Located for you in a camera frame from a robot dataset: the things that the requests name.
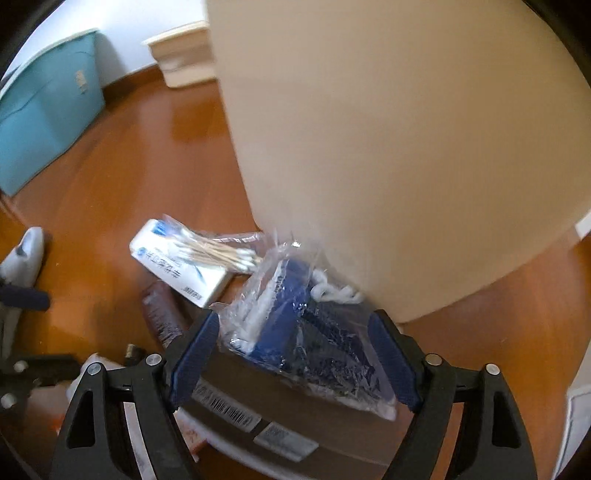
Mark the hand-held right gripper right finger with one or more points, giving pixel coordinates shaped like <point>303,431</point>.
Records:
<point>395,364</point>

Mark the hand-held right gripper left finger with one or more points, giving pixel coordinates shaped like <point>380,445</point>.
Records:
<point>194,360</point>

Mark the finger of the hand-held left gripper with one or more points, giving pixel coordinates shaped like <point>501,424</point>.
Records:
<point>27,296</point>
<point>37,369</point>

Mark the clear plastic bag blue contents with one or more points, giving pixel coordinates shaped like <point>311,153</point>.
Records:
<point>304,337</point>

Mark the white wet wipes pack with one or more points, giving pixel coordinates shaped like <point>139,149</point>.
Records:
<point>171,267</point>

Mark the white cloth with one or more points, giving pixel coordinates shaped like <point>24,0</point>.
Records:
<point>392,138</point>

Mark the white slipper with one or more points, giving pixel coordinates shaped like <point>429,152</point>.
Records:
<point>25,256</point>

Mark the dark brown packet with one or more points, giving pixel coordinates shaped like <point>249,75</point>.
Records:
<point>161,314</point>

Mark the white crumpled object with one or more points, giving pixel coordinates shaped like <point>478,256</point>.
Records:
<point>111,362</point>

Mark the brown cardboard box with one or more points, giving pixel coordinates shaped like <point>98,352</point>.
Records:
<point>286,415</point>

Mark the cotton swabs bundle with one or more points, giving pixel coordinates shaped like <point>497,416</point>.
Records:
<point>217,254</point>

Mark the teal plastic storage bin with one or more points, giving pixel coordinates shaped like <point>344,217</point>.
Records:
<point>41,110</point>

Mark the white panel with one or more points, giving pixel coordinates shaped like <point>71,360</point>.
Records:
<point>577,424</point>

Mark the cream plastic box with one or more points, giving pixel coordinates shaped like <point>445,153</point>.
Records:
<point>184,55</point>

